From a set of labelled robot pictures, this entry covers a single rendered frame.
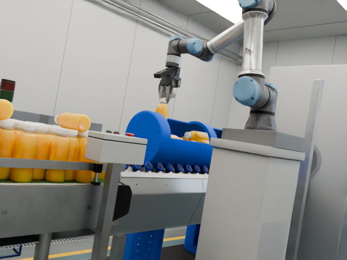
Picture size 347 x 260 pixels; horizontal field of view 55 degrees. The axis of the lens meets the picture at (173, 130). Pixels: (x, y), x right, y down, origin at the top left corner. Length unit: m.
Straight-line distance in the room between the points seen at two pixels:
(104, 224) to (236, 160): 0.62
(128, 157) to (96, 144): 0.13
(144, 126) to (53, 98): 3.42
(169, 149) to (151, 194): 0.24
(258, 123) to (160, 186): 0.56
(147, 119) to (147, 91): 4.24
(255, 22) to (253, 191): 0.73
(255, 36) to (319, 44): 5.54
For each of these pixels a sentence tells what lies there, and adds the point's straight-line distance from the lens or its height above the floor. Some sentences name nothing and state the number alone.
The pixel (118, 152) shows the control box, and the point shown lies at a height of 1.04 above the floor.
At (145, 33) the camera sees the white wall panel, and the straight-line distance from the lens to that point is 5.97.
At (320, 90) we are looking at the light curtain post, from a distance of 2.65.
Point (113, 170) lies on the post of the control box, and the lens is 1.23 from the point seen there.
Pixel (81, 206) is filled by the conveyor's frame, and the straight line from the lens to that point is 1.29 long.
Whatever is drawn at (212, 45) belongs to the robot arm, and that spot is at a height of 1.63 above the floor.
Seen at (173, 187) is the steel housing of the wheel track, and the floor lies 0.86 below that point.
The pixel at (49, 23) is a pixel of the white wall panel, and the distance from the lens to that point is 5.08.
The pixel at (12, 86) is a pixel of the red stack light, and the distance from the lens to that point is 1.71.
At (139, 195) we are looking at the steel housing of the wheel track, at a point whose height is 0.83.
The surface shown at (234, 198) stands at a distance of 1.50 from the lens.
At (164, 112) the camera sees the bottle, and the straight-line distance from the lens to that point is 1.75.
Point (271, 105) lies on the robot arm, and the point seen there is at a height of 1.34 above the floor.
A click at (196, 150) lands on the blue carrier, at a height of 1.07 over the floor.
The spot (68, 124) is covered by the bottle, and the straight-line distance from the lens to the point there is 1.36.
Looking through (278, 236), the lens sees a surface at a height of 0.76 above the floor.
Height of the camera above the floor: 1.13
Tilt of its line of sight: 1 degrees up
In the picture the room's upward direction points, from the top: 9 degrees clockwise
